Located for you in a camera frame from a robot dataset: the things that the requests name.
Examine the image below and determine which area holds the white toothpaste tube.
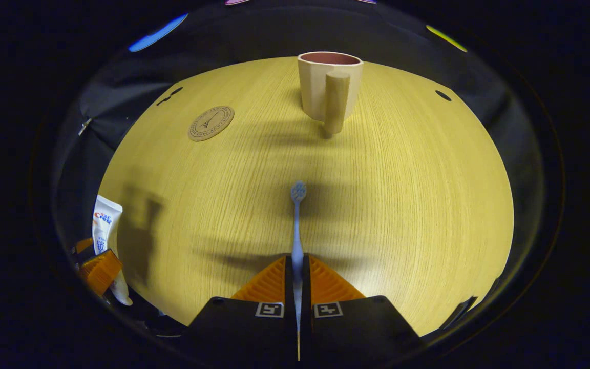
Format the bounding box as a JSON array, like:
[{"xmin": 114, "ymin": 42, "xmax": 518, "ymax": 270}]
[{"xmin": 92, "ymin": 195, "xmax": 133, "ymax": 306}]

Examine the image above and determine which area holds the round cork coaster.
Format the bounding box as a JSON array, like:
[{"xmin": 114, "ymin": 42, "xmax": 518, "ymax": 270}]
[{"xmin": 188, "ymin": 106, "xmax": 235, "ymax": 142}]

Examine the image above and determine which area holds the black backdrop cloth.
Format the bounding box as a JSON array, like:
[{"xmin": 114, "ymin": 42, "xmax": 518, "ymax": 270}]
[{"xmin": 52, "ymin": 0, "xmax": 549, "ymax": 339}]

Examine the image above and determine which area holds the beige cup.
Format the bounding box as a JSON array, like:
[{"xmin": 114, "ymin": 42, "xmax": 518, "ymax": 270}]
[{"xmin": 298, "ymin": 51, "xmax": 364, "ymax": 137}]

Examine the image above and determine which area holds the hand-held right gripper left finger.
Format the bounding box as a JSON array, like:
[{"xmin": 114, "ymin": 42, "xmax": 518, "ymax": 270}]
[{"xmin": 185, "ymin": 255, "xmax": 299, "ymax": 365}]

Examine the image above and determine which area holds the white toothbrush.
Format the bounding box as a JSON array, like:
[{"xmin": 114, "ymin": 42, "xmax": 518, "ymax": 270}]
[{"xmin": 290, "ymin": 181, "xmax": 307, "ymax": 362}]

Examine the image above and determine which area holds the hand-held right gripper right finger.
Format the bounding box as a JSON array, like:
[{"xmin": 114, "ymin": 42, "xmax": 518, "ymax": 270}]
[{"xmin": 300, "ymin": 255, "xmax": 425, "ymax": 365}]

